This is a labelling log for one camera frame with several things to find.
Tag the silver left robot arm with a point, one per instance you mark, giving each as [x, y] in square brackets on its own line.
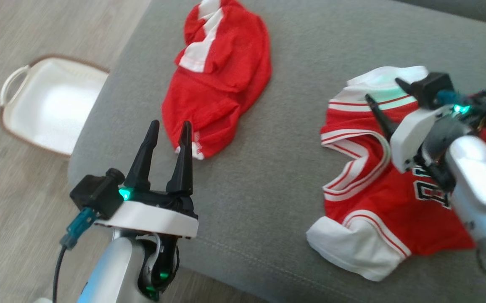
[112, 269]

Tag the grey sofa seat cushion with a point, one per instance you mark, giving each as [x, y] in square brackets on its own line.
[268, 189]

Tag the white laundry basket brown rim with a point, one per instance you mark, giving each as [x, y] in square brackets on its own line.
[54, 109]

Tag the red shorts white stripes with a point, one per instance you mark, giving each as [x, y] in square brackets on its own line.
[222, 84]

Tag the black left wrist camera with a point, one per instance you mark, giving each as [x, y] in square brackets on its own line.
[96, 193]

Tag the red white basketball jersey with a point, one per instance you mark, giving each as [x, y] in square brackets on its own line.
[377, 202]

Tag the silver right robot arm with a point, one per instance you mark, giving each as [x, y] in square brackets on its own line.
[482, 189]

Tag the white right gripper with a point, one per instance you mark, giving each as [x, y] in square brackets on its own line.
[407, 139]

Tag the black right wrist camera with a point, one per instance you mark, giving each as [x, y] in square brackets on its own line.
[432, 88]

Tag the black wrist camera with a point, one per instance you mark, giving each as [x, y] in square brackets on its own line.
[96, 193]
[432, 88]

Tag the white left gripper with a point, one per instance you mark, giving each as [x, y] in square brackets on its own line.
[150, 216]

